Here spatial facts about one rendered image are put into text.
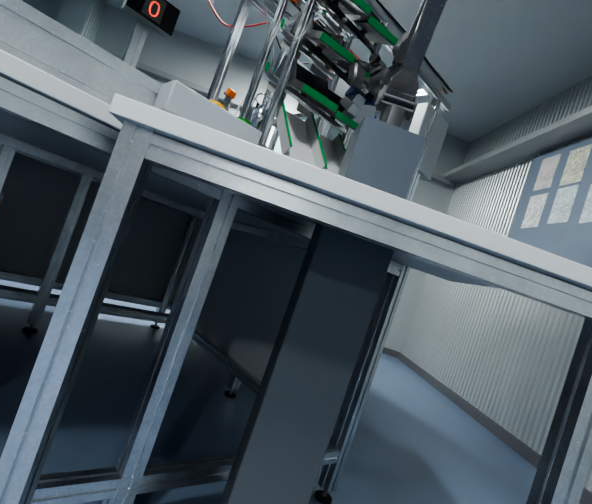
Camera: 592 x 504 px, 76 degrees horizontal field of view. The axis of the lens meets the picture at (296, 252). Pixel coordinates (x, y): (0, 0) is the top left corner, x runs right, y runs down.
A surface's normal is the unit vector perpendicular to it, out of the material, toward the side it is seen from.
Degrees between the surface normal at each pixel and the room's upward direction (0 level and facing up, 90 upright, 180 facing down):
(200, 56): 90
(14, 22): 90
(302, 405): 90
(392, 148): 90
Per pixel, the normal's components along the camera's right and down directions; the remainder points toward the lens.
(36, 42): 0.63, 0.19
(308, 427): 0.07, 0.00
